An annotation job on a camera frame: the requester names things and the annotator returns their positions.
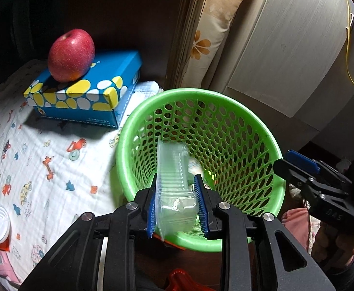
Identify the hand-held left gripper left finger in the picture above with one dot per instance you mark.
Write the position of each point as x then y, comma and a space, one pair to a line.
152, 218

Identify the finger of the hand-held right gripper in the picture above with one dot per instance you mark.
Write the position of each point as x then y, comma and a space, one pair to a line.
290, 172
302, 160

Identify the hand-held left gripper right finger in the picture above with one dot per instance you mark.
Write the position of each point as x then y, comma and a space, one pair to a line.
202, 212

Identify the clear plastic bag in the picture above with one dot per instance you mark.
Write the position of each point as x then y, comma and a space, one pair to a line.
177, 215

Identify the white wrapper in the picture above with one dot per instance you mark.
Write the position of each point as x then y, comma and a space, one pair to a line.
195, 166

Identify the green mesh plastic basket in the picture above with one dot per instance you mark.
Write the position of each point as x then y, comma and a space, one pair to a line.
195, 92

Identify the person's right hand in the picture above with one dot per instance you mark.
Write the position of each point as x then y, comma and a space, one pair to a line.
343, 245

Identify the pink floral cloth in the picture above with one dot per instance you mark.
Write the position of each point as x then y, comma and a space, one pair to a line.
296, 224

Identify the red plastic object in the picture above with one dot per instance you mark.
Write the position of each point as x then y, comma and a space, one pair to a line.
181, 279

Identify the white printed blanket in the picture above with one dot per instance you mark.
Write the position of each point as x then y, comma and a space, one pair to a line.
58, 157

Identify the blue spotted cardboard box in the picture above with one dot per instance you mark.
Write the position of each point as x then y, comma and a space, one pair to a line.
113, 66

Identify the beige flowered pillow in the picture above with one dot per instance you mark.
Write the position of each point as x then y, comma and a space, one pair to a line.
216, 24

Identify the wooden headboard panel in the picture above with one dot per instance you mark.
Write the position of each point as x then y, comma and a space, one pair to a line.
183, 36

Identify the red apple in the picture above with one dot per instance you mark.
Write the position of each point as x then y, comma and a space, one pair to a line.
70, 54

